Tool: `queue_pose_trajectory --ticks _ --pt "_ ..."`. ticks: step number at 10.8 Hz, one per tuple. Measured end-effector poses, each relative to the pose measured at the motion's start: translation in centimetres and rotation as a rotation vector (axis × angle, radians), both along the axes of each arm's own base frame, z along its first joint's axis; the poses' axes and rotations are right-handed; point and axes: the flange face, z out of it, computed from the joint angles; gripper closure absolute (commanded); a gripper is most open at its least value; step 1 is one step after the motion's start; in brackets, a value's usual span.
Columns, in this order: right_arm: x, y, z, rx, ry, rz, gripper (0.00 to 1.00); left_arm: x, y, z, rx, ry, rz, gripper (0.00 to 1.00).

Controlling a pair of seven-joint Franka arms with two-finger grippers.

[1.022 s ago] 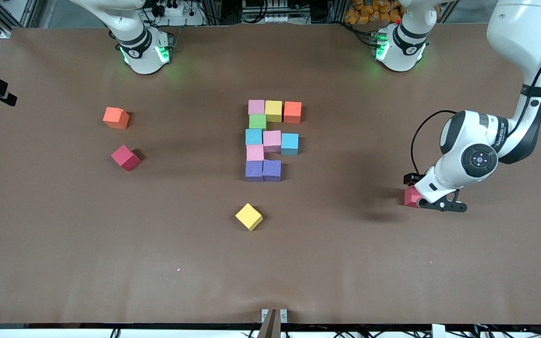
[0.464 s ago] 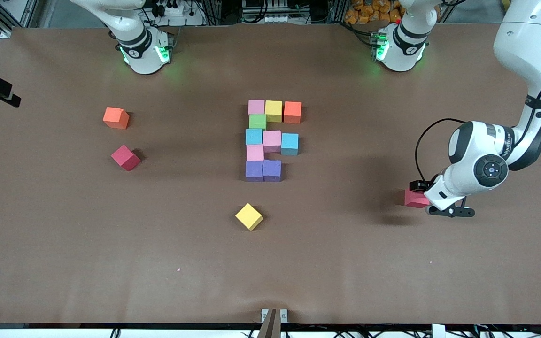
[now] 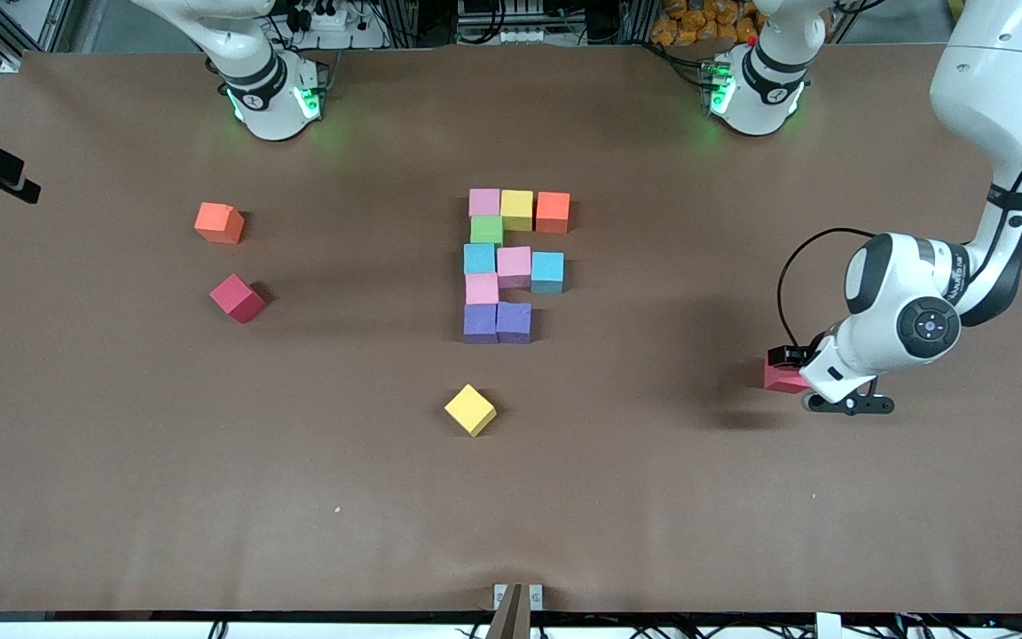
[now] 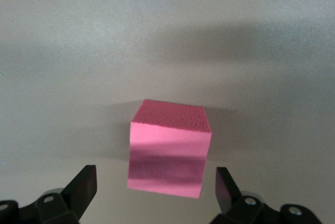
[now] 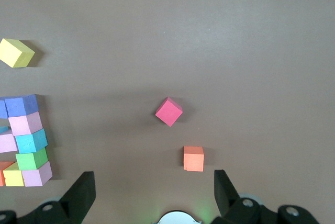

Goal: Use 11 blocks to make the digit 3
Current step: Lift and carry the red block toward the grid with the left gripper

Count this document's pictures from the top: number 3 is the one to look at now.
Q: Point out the red foam cube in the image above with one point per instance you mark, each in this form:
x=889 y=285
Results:
x=784 y=379
x=236 y=297

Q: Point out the cyan foam cube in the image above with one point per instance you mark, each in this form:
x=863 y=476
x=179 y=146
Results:
x=479 y=258
x=547 y=272

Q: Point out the orange foam cube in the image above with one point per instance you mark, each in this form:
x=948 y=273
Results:
x=553 y=212
x=219 y=224

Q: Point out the purple foam cube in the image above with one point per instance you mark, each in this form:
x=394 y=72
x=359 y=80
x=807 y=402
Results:
x=514 y=321
x=480 y=321

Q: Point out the pink foam cube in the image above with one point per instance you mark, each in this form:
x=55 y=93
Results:
x=514 y=266
x=483 y=202
x=482 y=288

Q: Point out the yellow foam cube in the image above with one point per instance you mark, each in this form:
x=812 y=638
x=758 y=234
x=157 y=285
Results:
x=470 y=410
x=516 y=209

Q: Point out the green foam cube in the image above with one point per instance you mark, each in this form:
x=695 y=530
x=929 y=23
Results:
x=486 y=231

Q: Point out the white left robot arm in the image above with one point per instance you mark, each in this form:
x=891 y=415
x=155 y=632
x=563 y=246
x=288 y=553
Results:
x=999 y=89

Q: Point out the white paper tag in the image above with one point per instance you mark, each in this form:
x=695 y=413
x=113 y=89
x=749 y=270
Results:
x=828 y=627

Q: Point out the brown table cover mat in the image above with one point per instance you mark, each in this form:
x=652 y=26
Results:
x=511 y=515

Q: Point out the bag of orange snacks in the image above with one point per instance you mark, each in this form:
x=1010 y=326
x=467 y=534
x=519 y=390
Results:
x=697 y=22

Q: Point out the slim white power strip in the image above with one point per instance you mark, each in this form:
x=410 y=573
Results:
x=520 y=35

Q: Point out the table edge clamp bracket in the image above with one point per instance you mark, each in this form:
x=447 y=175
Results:
x=518 y=612

